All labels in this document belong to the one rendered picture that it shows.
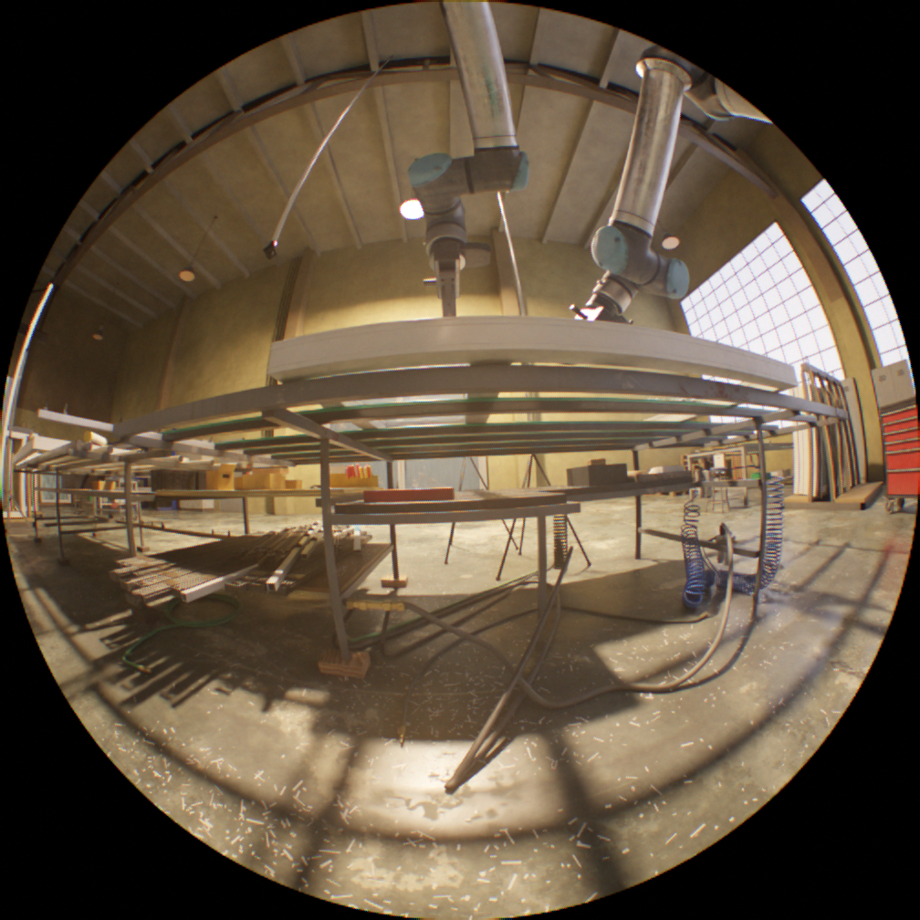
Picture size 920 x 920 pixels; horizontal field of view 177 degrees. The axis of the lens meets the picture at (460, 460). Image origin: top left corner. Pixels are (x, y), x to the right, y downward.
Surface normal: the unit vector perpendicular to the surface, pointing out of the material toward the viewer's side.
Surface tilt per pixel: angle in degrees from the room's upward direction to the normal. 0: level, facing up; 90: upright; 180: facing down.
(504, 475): 90
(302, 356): 90
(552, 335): 90
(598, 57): 180
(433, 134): 180
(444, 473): 90
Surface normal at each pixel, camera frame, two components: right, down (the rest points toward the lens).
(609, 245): -0.97, 0.09
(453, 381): 0.02, -0.08
